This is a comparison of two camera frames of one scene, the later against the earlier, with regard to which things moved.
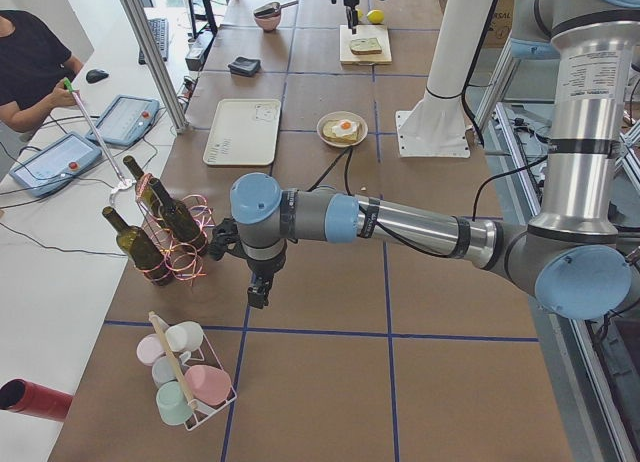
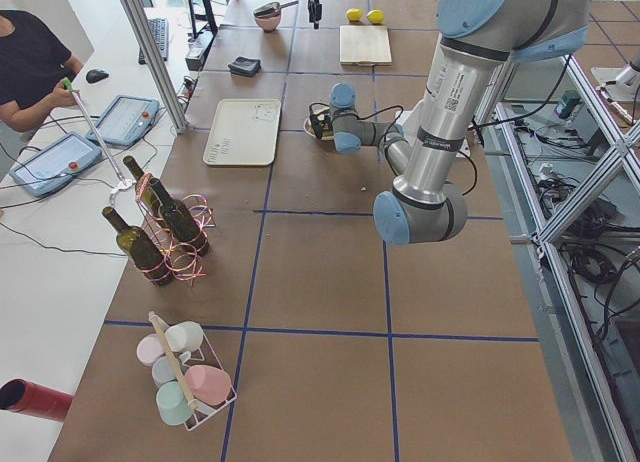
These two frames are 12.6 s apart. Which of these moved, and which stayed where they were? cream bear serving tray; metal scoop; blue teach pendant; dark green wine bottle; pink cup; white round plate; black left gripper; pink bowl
Moved: white round plate; black left gripper
Stayed: pink cup; blue teach pendant; dark green wine bottle; pink bowl; cream bear serving tray; metal scoop
